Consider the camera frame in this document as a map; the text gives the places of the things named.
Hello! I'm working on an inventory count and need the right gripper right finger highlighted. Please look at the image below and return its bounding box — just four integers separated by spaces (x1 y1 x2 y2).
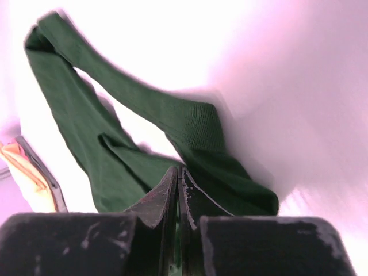
178 166 233 275

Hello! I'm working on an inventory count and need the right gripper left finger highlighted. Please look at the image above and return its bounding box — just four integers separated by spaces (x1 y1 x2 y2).
126 167 178 270

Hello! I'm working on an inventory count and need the folded beige t shirt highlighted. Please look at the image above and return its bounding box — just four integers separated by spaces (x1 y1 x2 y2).
1 142 57 213

